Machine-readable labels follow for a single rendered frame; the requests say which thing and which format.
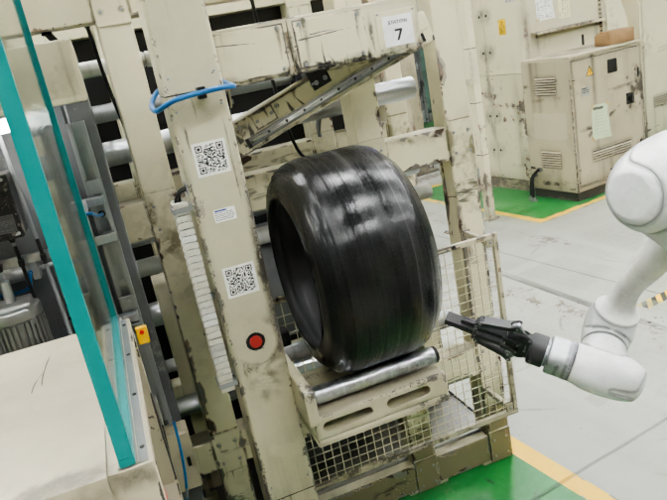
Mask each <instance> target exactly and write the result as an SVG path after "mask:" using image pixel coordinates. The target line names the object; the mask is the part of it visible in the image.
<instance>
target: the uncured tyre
mask: <svg viewBox="0 0 667 500"><path fill-rule="evenodd" d="M266 213H267V223H268V230H269V236H270V241H271V246H272V251H273V256H274V260H275V264H276V268H277V271H278V275H279V278H280V282H281V285H282V288H283V292H284V295H285V298H286V300H287V303H288V306H289V309H290V311H291V314H292V316H293V319H294V321H295V324H296V326H297V328H298V330H299V333H300V334H301V336H302V338H303V340H304V342H305V343H306V345H307V347H308V348H309V350H310V352H311V353H312V355H313V356H314V357H315V358H316V359H317V361H319V362H320V363H321V364H323V365H325V366H327V367H329V368H330V369H332V370H334V371H336V372H339V373H352V372H357V371H360V370H363V369H366V368H368V367H371V366H374V365H377V364H380V363H383V362H386V361H389V360H392V359H395V358H397V357H400V356H403V355H406V354H409V353H412V352H414V351H415V350H417V349H418V348H420V347H421V346H422V345H424V344H425V343H426V342H427V341H428V340H429V338H430V336H431V334H432V332H433V329H434V327H435V325H436V323H437V320H438V318H439V315H440V312H441V307H442V297H443V283H442V272H441V264H440V258H439V253H438V249H437V245H436V241H435V237H434V233H433V230H432V227H431V224H430V221H429V218H428V216H427V213H426V211H425V208H424V206H423V204H422V201H421V199H420V198H419V196H418V194H417V192H416V190H415V189H414V187H413V185H412V184H411V182H410V180H409V179H408V177H407V176H406V175H405V173H404V172H403V171H402V170H401V168H400V167H399V166H398V165H397V164H396V163H395V162H393V161H392V160H391V159H389V158H388V157H386V156H385V155H383V154H382V153H380V152H378V151H377V150H375V149H374V148H372V147H369V146H360V145H350V146H346V147H342V148H338V149H334V150H329V151H325V152H321V153H317V154H313V155H310V156H306V157H302V158H297V159H293V160H291V161H289V162H288V163H286V164H284V165H282V166H281V167H280V168H279V169H278V171H277V172H276V174H275V176H274V177H273V179H272V180H271V182H270V184H269V185H268V187H267V193H266Z"/></svg>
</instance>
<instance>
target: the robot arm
mask: <svg viewBox="0 0 667 500"><path fill-rule="evenodd" d="M605 199H606V203H607V206H608V208H609V210H610V212H611V213H612V215H613V216H614V217H615V218H616V219H617V220H618V221H619V222H620V223H622V224H623V225H625V226H626V227H628V228H630V229H632V230H635V231H637V232H641V233H643V234H645V235H646V236H647V237H648V240H647V242H646V244H645V246H644V248H643V249H642V251H641V252H640V254H639V255H638V256H637V258H636V259H635V260H634V261H633V263H632V264H631V265H630V267H629V268H628V269H627V270H626V272H625V273H624V274H623V275H622V277H621V278H620V279H619V281H618V282H617V284H616V285H615V287H614V288H613V290H612V291H611V293H610V294H609V295H608V296H601V297H599V298H598V299H597V300H596V301H595V302H594V303H593V304H592V305H591V306H590V308H589V309H588V311H587V314H586V317H585V320H584V324H583V328H582V334H581V343H577V342H575V341H572V340H569V339H566V338H563V337H560V336H557V335H555V336H554V337H553V339H552V340H551V339H550V336H548V335H545V334H542V333H539V332H534V334H532V333H530V332H529V331H527V330H525V329H523V327H522V323H523V321H521V320H507V319H502V318H496V317H491V316H485V315H481V316H480V317H478V318H477V319H472V318H470V317H467V316H462V315H459V314H456V313H454V312H448V314H447V317H446V319H445V324H447V325H449V326H452V327H455V328H458V329H460V330H462V331H465V332H468V333H470V334H471V338H473V341H474V342H476V343H478V344H480V345H482V346H484V347H485V348H487V349H489V350H491V351H493V352H495V353H497V354H499V355H500V356H502V357H503V358H504V359H505V360H506V361H510V359H511V357H514V356H515V357H521V358H524V359H525V362H526V363H528V364H531V365H534V366H536V367H539V368H540V367H541V366H543V369H542V371H543V372H544V373H546V374H549V375H552V376H555V377H557V378H560V379H562V380H566V381H568V382H570V383H572V384H574V385H575V386H576V387H578V388H579V389H582V390H584V391H586V392H589V393H591V394H594V395H597V396H600V397H603V398H607V399H611V400H615V401H620V402H633V401H634V400H636V399H637V398H638V397H639V396H640V395H641V393H642V391H643V389H644V386H645V381H646V374H647V372H646V370H645V369H644V368H643V367H642V366H641V365H640V364H639V363H638V362H636V361H635V360H634V359H632V358H630V357H628V355H627V350H628V348H629V345H630V343H631V342H632V341H633V338H634V334H635V331H636V328H637V325H638V322H639V319H640V314H639V311H638V310H637V308H636V304H637V301H638V299H639V297H640V295H641V294H642V293H643V291H645V290H646V289H647V288H648V287H649V286H651V285H652V284H653V283H654V282H656V281H657V280H658V279H659V278H661V277H662V276H663V275H664V274H665V273H666V272H667V130H664V131H662V132H660V133H657V134H655V135H653V136H651V137H649V138H647V139H645V140H643V141H641V142H640V143H638V144H636V145H635V146H633V147H632V148H631V149H630V150H629V151H627V152H626V153H625V154H624V155H623V156H622V157H621V158H620V159H619V160H618V161H617V162H616V164H615V165H614V167H613V168H612V170H611V172H610V174H609V176H608V179H607V181H606V185H605ZM507 333H508V334H507ZM504 342H505V343H504Z"/></svg>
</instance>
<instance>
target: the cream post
mask: <svg viewBox="0 0 667 500"><path fill-rule="evenodd" d="M135 1H136V5H137V9H138V13H139V17H140V21H141V25H142V29H143V32H144V36H145V40H146V44H147V48H148V52H149V56H150V60H151V63H152V67H153V71H154V75H155V78H156V82H157V86H158V90H159V94H160V96H161V101H162V104H163V103H165V102H166V101H168V100H170V99H172V98H174V97H176V96H179V95H182V94H186V93H189V92H193V91H196V87H199V86H205V88H208V87H212V86H217V85H221V84H223V81H222V76H221V72H220V68H219V63H218V59H217V55H216V50H215V46H214V41H213V37H212V33H211V28H210V24H209V20H208V15H207V11H206V7H205V3H204V0H135ZM164 113H165V117H166V121H167V125H168V128H169V132H170V136H171V140H172V144H173V148H174V152H175V156H176V160H177V163H178V167H179V171H180V175H181V179H182V183H183V181H185V182H186V183H187V185H188V189H189V192H190V195H188V194H187V193H186V192H185V194H186V198H187V201H189V202H190V203H191V204H192V206H193V208H194V210H193V211H190V214H191V217H192V222H193V225H194V229H195V233H196V237H197V241H198V244H199V249H200V255H201V257H202V262H203V266H204V269H205V274H206V277H207V281H208V286H209V289H210V292H214V295H215V299H214V300H212V301H213V305H214V308H215V313H216V317H217V320H218V324H219V328H220V332H221V336H222V339H223V343H224V347H225V351H226V355H227V359H228V362H229V367H230V370H231V369H232V371H233V374H234V375H235V377H236V380H237V382H238V386H235V390H236V394H237V398H238V402H239V406H240V410H241V414H242V418H243V421H244V425H245V428H246V432H247V436H248V440H249V444H250V448H251V452H252V455H253V459H254V463H255V467H256V471H257V475H258V478H259V483H260V486H261V490H262V494H263V498H264V500H319V497H318V493H317V489H316V484H315V480H314V475H313V471H312V468H311V463H310V459H309V455H308V450H307V446H306V441H305V437H304V433H303V428H302V424H301V420H300V415H299V411H298V409H297V407H296V402H295V398H294V394H293V389H292V385H291V380H290V376H289V375H290V372H289V367H288V363H287V358H286V354H285V350H284V345H283V341H282V337H281V332H280V328H279V323H278V319H277V316H276V311H275V307H274V303H273V300H272V296H271V290H270V285H269V281H268V276H267V272H266V268H265V263H264V259H263V255H262V250H261V246H260V242H259V238H258V234H257V229H256V224H255V220H254V215H253V211H252V206H251V202H250V198H249V193H248V189H247V185H246V180H245V176H244V173H243V168H242V164H241V159H240V155H239V151H238V146H237V142H236V138H235V133H234V129H233V124H232V120H231V116H230V111H229V107H228V103H227V98H226V94H225V90H220V91H216V92H212V93H208V94H207V98H205V99H198V97H197V96H196V97H193V98H189V99H186V100H183V101H180V102H177V103H175V104H173V105H171V106H169V107H168V108H167V109H165V110H164ZM223 137H224V141H225V145H226V150H227V154H228V158H229V162H230V166H231V171H229V172H225V173H221V174H217V175H212V176H208V177H204V178H200V179H199V176H198V172H197V168H196V164H195V160H194V156H193V152H192V148H191V145H192V144H197V143H201V142H206V141H210V140H214V139H219V138H223ZM183 186H184V183H183ZM232 205H234V207H235V211H236V215H237V218H234V219H230V220H226V221H222V222H219V223H215V219H214V215H213V210H217V209H221V208H225V207H228V206H232ZM250 261H253V264H254V268H255V272H256V277H257V281H258V285H259V290H260V291H257V292H253V293H250V294H246V295H243V296H240V297H236V298H233V299H229V298H228V294H227V290H226V286H225V283H224V279H223V275H222V271H221V269H225V268H228V267H232V266H235V265H239V264H243V263H246V262H250ZM254 335H258V336H260V337H261V339H262V344H261V345H260V346H259V347H257V348H253V347H252V346H251V345H250V343H249V340H250V338H251V337H252V336H254Z"/></svg>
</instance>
